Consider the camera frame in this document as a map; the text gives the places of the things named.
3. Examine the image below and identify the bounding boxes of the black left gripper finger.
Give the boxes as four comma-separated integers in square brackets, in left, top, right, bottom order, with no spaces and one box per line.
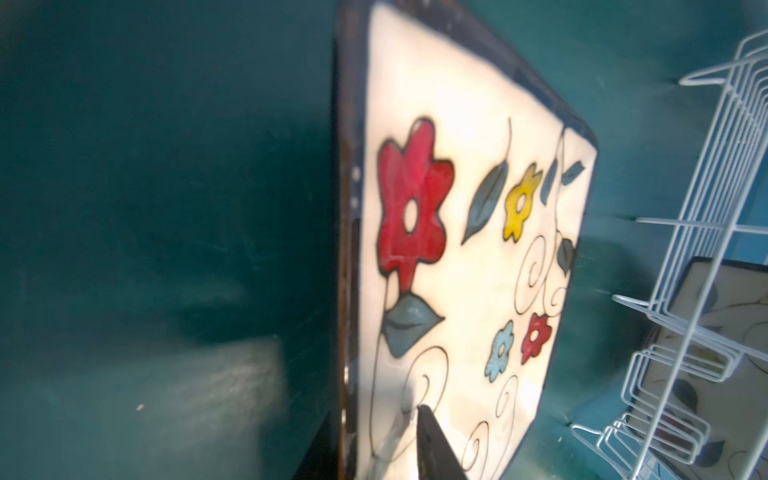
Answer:
[416,404,466,480]

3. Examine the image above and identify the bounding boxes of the square floral plate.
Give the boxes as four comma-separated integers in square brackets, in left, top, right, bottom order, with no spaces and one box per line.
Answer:
[334,1,598,479]
[651,260,767,479]

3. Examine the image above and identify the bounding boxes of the white wire dish rack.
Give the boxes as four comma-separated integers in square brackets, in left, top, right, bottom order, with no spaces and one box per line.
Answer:
[570,31,767,479]

